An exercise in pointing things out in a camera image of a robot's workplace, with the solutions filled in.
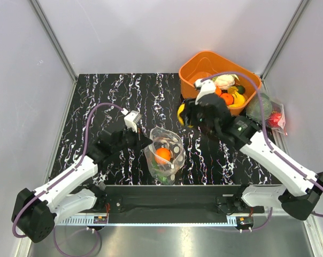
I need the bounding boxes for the dark green fake avocado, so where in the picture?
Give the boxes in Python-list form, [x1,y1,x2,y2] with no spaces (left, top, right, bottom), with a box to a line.
[236,85,245,95]

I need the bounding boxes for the orange plastic basket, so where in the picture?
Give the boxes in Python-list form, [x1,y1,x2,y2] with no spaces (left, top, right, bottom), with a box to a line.
[179,51,262,115]

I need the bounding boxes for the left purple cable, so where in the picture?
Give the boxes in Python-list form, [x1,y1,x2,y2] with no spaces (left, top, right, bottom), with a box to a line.
[12,103,126,238]

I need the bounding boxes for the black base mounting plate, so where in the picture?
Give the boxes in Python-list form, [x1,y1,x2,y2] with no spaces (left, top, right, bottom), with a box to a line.
[76,185,265,221]

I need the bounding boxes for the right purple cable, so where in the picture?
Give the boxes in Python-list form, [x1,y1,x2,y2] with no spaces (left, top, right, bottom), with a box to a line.
[201,71,323,217]

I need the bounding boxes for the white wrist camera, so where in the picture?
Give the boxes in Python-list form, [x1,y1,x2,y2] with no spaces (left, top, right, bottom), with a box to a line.
[194,79,216,105]
[121,108,141,133]

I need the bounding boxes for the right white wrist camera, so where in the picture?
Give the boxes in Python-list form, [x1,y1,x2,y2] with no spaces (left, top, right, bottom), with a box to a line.
[194,79,216,105]

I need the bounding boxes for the white fake cauliflower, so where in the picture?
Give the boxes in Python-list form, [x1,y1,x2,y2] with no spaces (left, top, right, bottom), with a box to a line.
[212,74,239,90]

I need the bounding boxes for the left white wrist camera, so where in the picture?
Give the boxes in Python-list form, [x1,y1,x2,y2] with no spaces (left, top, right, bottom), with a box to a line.
[121,108,141,133]

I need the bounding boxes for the green fake melon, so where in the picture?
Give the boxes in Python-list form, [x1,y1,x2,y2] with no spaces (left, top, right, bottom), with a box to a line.
[246,94,273,122]

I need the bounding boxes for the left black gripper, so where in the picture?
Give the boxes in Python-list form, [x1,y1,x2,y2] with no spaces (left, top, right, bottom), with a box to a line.
[112,124,153,154]

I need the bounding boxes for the red fake apple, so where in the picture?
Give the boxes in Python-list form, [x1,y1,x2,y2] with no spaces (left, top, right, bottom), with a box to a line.
[267,112,282,127]

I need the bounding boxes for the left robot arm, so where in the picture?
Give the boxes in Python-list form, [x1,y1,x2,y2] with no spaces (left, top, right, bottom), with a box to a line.
[11,128,152,243]

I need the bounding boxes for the purple cable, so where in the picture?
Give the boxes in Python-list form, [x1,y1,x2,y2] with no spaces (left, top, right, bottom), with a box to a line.
[201,71,323,217]
[12,103,126,238]

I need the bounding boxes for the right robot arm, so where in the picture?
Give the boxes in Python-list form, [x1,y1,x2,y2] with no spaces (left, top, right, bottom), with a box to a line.
[177,93,323,221]

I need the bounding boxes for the green fake cucumber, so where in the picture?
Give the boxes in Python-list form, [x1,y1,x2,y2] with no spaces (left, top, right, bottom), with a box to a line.
[150,164,169,185]

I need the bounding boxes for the yellow fake bananas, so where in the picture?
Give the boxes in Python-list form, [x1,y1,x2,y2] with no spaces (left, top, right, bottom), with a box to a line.
[228,86,246,108]

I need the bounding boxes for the yellow fake lemon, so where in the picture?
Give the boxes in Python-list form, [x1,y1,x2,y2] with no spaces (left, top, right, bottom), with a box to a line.
[177,103,187,126]

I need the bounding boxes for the clear polka dot zip bag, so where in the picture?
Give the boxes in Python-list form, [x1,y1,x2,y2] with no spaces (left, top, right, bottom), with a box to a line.
[144,126,186,185]

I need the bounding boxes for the slotted cable duct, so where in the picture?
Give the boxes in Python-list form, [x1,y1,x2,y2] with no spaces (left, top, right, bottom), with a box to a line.
[57,213,237,228]

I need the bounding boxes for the fake orange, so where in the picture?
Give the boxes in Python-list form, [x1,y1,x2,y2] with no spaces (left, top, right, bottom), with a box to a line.
[215,87,222,96]
[220,93,234,106]
[155,148,171,165]

